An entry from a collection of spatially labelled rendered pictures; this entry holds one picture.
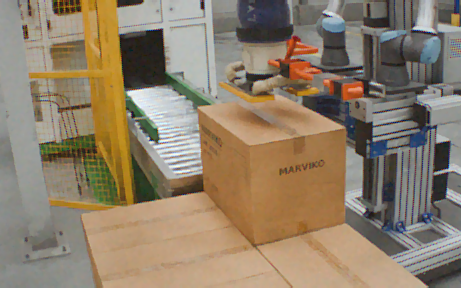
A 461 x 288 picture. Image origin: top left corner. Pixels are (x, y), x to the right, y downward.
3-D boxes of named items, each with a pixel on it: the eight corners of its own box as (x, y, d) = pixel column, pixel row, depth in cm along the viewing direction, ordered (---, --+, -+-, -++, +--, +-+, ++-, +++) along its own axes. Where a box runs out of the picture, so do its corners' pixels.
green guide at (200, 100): (164, 81, 497) (163, 71, 494) (176, 79, 500) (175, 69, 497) (229, 129, 354) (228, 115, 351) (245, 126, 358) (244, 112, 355)
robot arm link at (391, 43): (387, 57, 248) (387, 27, 244) (414, 60, 239) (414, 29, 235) (375, 61, 240) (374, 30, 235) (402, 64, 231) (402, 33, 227)
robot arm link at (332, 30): (325, 47, 278) (324, 20, 273) (320, 42, 290) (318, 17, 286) (348, 46, 278) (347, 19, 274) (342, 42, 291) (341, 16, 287)
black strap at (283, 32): (227, 34, 233) (227, 25, 232) (278, 29, 241) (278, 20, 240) (249, 41, 213) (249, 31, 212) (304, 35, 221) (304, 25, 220)
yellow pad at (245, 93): (218, 86, 244) (217, 74, 243) (240, 83, 248) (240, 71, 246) (251, 104, 214) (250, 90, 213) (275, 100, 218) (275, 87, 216)
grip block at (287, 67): (278, 76, 211) (277, 60, 209) (301, 73, 214) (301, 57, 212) (288, 80, 204) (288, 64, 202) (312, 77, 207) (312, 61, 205)
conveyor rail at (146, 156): (102, 108, 484) (100, 87, 477) (108, 107, 485) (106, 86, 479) (172, 216, 278) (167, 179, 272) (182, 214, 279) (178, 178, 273)
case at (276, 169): (203, 190, 270) (196, 106, 257) (282, 174, 283) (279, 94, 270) (254, 245, 217) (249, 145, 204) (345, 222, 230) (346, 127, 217)
